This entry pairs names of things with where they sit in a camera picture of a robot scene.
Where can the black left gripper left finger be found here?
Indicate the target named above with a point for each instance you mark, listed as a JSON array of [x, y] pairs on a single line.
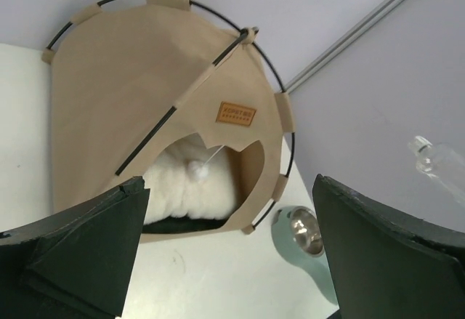
[[76, 263]]

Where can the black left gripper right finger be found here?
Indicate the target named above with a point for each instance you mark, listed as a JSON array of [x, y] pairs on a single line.
[[385, 263]]

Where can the steel pet bowl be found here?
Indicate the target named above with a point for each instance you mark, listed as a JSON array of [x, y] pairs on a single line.
[[306, 231]]

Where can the clear plastic bottle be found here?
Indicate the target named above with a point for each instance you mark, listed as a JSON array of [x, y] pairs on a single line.
[[442, 164]]

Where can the cream white pillow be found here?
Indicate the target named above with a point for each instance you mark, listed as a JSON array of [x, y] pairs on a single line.
[[174, 194]]

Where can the beige fabric pet tent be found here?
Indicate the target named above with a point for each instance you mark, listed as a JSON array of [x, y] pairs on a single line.
[[145, 79]]

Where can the green double pet bowl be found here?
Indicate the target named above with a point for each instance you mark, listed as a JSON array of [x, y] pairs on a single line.
[[316, 267]]

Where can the white pompom toy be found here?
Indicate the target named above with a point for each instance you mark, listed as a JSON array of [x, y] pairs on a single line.
[[197, 170]]

